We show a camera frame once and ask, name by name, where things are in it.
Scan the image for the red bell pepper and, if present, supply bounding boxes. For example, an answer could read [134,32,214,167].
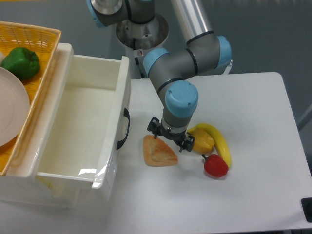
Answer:
[201,154,229,177]

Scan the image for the white plastic drawer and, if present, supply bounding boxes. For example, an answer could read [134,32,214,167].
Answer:
[37,55,131,189]

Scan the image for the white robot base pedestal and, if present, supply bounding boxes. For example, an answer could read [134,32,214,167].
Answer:
[116,13,169,79]

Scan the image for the triangle bread pastry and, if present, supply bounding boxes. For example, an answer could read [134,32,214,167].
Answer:
[143,135,178,167]

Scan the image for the green bell pepper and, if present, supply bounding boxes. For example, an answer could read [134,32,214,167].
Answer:
[0,47,40,80]

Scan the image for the yellow bell pepper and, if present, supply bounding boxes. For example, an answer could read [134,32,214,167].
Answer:
[188,128,215,154]

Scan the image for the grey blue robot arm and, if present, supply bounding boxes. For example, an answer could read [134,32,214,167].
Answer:
[87,0,232,151]

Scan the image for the black drawer handle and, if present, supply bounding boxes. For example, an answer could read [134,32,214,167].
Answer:
[117,107,131,150]

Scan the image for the black cable on pedestal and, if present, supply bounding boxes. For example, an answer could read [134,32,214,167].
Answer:
[132,38,147,79]

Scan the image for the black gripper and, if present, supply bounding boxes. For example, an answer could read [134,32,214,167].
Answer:
[147,117,195,153]

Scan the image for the yellow banana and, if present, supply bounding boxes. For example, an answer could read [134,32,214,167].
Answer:
[188,123,232,168]

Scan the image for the beige round plate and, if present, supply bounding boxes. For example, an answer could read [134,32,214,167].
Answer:
[0,68,30,146]

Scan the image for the yellow woven basket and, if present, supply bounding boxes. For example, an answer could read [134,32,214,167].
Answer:
[0,21,61,176]

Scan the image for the white drawer cabinet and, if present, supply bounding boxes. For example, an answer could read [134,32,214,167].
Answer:
[0,42,117,208]

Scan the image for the black object at table edge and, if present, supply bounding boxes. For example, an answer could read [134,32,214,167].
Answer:
[301,197,312,223]

